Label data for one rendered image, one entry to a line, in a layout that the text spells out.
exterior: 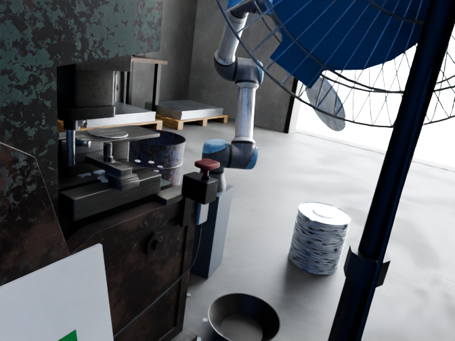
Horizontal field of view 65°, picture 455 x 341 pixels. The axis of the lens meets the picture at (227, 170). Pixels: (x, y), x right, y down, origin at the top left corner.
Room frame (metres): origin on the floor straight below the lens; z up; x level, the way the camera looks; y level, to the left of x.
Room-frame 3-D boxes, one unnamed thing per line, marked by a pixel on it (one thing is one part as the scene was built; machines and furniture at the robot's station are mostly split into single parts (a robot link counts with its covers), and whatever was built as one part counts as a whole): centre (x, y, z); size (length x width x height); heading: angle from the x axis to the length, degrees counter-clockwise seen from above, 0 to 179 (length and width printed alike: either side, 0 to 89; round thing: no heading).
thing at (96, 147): (1.01, 0.46, 0.76); 0.15 x 0.09 x 0.05; 59
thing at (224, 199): (1.63, 0.07, 0.23); 0.18 x 0.18 x 0.45; 70
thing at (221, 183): (1.63, 0.07, 0.50); 0.15 x 0.15 x 0.10
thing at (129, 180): (0.92, 0.32, 0.76); 0.17 x 0.06 x 0.10; 59
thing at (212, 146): (1.63, 0.07, 0.62); 0.13 x 0.12 x 0.14; 103
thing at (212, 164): (1.03, 0.06, 0.72); 0.07 x 0.06 x 0.08; 149
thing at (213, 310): (1.21, -0.15, 0.04); 0.30 x 0.30 x 0.07
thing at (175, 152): (2.32, 0.52, 0.24); 0.42 x 0.42 x 0.48
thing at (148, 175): (1.01, 0.47, 0.68); 0.45 x 0.30 x 0.06; 59
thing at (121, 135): (1.16, 0.38, 0.72); 0.25 x 0.14 x 0.14; 149
